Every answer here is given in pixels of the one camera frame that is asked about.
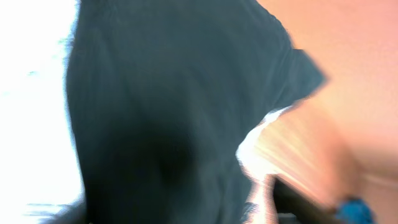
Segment black shorts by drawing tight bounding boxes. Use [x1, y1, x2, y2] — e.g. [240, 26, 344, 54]
[56, 0, 325, 224]

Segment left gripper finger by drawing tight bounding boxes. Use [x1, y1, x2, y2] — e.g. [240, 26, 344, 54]
[273, 179, 341, 224]

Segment blue short-sleeve shirt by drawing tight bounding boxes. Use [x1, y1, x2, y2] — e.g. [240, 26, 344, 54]
[335, 197, 376, 224]

